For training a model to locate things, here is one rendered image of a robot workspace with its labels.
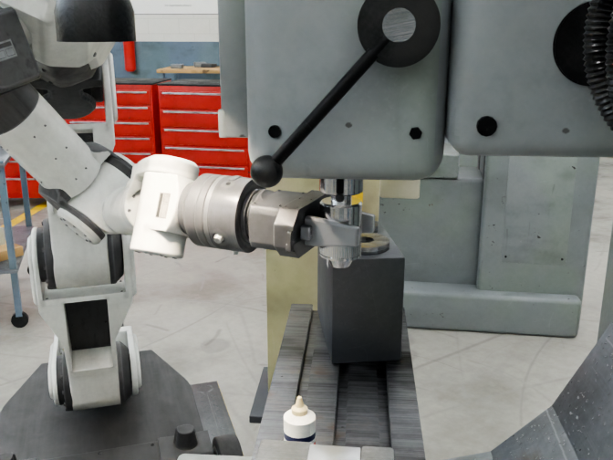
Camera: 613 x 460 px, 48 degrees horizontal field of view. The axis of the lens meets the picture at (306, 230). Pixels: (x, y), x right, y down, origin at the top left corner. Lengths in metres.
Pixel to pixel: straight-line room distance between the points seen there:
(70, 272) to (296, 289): 1.38
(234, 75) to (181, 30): 9.33
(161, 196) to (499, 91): 0.41
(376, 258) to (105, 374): 0.72
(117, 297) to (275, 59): 0.90
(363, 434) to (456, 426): 1.77
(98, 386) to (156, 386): 0.26
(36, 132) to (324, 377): 0.57
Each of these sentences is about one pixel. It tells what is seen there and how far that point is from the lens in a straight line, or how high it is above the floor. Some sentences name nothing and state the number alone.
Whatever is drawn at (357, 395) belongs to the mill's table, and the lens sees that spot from 1.11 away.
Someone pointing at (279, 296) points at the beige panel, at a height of 0.45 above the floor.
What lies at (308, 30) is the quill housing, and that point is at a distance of 0.65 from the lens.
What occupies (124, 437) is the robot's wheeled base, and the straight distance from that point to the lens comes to 1.67.
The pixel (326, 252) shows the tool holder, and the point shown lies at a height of 1.21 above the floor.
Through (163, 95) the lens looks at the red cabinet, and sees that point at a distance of 5.52.
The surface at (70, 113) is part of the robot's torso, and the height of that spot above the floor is 1.29.
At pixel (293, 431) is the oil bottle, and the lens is 0.89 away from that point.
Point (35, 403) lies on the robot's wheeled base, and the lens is 1.86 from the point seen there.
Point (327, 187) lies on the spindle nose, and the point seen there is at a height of 1.29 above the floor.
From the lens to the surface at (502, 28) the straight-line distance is 0.63.
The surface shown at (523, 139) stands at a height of 1.36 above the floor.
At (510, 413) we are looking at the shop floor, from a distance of 2.90.
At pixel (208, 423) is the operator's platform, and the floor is 0.40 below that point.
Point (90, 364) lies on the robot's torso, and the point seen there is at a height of 0.75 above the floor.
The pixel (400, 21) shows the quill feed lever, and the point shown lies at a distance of 0.61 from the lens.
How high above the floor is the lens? 1.46
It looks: 17 degrees down
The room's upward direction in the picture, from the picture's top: straight up
